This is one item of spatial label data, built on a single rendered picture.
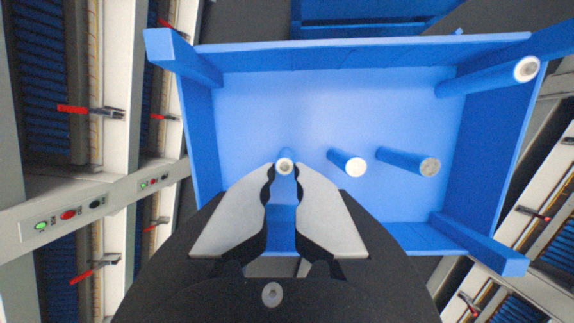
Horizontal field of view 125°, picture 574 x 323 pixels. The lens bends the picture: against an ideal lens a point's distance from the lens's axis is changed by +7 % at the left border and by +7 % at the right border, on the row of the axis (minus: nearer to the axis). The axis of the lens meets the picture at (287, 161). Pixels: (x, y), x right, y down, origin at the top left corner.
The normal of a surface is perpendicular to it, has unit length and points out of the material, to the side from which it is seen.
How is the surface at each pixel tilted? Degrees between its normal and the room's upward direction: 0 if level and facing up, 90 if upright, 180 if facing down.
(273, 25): 0
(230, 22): 0
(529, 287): 90
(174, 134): 17
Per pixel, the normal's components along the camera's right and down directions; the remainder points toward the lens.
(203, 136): 1.00, -0.02
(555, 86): -0.96, -0.26
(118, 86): 0.26, 0.29
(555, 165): -0.85, -0.12
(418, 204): -0.03, 0.22
